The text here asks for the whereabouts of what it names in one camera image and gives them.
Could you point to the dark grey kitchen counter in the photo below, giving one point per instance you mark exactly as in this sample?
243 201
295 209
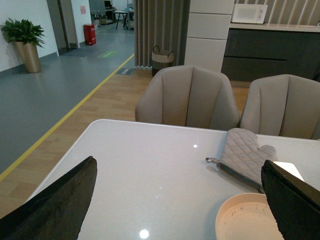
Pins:
255 51

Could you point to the beige upholstered chair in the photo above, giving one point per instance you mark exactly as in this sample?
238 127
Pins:
283 105
189 96

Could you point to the green potted plant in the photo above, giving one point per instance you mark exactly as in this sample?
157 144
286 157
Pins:
23 31

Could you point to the white microwave oven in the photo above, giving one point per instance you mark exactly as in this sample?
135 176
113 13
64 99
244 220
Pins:
249 13

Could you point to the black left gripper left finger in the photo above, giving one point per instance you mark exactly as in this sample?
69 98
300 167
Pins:
58 211

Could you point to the left beige upholstered chair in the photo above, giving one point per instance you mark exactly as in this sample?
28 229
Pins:
189 96

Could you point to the grey ribbed curtain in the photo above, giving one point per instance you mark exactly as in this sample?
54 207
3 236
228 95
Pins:
162 23

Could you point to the gold conical plant pot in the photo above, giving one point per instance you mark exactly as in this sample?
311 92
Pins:
29 55

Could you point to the white tall cabinet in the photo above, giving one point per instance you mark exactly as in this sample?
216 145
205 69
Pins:
207 33

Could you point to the grey quilted oven mitt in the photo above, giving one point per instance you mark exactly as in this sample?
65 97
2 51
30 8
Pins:
243 158

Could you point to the red fire extinguisher box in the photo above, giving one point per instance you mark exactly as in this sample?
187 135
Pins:
89 34

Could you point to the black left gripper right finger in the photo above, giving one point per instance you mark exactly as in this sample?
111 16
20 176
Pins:
294 203

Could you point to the distant black-legged table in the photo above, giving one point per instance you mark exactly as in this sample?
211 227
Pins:
126 17

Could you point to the woven striped laundry basket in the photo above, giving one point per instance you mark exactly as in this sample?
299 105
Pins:
161 59

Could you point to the right beige upholstered chair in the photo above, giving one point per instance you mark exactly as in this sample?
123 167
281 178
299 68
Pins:
283 105

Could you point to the beige round plate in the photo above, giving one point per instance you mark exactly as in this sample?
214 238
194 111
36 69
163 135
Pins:
246 216

